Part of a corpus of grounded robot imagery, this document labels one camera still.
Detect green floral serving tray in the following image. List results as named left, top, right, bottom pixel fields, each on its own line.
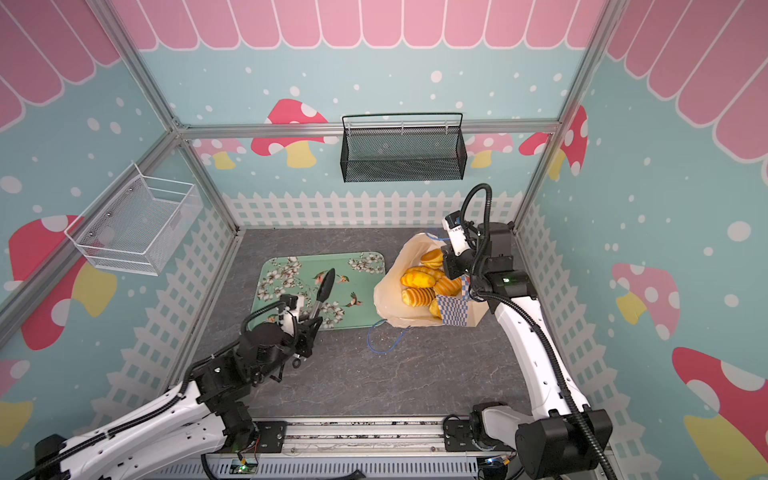
left=248, top=250, right=387, bottom=332

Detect black mesh wall basket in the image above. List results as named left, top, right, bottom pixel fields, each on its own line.
left=340, top=112, right=468, bottom=183

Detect yellow fake bread loaf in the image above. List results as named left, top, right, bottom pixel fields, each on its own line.
left=401, top=287, right=436, bottom=308

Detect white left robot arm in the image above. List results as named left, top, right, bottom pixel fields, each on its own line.
left=22, top=293, right=327, bottom=479

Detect checkered paper croissant bag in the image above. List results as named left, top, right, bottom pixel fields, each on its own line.
left=373, top=233, right=488, bottom=329

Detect orange fake croissant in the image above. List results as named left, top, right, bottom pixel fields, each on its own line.
left=433, top=276, right=462, bottom=297

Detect black metal tongs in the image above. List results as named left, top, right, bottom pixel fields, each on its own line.
left=290, top=268, right=337, bottom=368

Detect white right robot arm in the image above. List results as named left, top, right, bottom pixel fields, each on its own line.
left=442, top=183, right=617, bottom=479

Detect yellow fake bread roll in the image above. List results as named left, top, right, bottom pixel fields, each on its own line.
left=400, top=266, right=445, bottom=288

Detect yellow fake croissant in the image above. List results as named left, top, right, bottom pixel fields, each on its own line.
left=420, top=249, right=444, bottom=270

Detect white wire wall basket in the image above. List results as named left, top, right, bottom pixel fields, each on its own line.
left=64, top=164, right=203, bottom=276

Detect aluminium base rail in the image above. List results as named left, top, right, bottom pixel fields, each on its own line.
left=59, top=416, right=661, bottom=480

